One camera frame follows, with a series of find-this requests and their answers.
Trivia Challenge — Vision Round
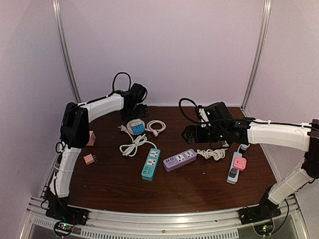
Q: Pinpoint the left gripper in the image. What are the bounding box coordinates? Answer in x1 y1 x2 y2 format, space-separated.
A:
121 104 148 121

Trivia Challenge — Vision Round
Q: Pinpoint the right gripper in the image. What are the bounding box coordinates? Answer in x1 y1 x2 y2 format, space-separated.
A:
182 125 226 144

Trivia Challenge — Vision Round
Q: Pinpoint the blue white cube socket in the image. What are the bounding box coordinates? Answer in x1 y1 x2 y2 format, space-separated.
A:
126 119 146 135

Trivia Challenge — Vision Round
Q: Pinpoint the purple power strip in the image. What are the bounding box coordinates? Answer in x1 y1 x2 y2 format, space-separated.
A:
163 149 197 172

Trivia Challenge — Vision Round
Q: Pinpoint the purple strip white cable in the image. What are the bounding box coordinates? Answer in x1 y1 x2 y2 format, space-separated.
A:
196 140 230 161

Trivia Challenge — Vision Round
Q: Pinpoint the teal strip white cable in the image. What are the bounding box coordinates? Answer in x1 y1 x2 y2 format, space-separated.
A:
117 124 158 157

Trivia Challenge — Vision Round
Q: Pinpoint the pink cube socket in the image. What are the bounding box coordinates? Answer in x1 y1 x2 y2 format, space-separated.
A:
87 130 96 146

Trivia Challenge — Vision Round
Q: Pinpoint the teal power strip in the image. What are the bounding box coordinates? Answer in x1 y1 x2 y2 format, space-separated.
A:
141 148 161 181

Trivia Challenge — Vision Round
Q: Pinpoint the small pink plug adapter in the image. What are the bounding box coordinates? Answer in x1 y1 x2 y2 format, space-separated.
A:
83 154 97 165

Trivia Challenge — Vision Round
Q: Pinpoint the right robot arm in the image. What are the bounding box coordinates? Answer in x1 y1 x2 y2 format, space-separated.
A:
181 118 319 220

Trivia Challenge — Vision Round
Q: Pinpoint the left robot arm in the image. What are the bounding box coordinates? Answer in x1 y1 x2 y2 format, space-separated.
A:
45 87 148 221

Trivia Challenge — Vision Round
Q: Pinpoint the black plug adapter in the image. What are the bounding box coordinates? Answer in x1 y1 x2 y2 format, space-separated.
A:
229 168 238 178

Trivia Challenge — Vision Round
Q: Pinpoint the pink square plug adapter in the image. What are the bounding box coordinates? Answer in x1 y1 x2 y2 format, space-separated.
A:
233 157 247 171

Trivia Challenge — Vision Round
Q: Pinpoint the grey blue power strip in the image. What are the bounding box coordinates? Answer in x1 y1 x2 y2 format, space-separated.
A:
226 151 242 185

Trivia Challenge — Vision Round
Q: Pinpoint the coiled white cable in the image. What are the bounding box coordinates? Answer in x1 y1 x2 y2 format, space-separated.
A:
146 119 167 137

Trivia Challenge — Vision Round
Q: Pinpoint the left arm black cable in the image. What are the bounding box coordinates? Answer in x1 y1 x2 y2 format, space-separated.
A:
54 72 132 155

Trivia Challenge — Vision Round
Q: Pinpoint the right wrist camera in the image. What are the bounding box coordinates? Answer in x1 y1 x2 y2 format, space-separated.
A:
204 102 233 125

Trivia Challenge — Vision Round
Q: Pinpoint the front aluminium rail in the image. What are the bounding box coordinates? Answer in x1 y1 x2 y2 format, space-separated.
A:
17 196 310 239

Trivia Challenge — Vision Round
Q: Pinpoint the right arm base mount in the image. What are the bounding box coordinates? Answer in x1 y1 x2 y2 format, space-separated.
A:
238 205 281 225

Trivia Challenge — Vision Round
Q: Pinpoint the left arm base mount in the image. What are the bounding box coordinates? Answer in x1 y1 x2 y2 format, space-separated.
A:
45 206 89 226

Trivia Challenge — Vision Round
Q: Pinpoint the left aluminium frame post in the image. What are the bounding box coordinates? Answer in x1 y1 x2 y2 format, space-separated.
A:
52 0 81 103

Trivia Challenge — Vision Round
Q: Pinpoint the aluminium frame post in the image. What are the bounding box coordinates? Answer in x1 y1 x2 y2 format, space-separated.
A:
52 0 81 103
241 0 272 111

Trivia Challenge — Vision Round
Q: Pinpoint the right aluminium frame post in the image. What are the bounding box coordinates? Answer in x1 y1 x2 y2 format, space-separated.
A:
241 0 272 111

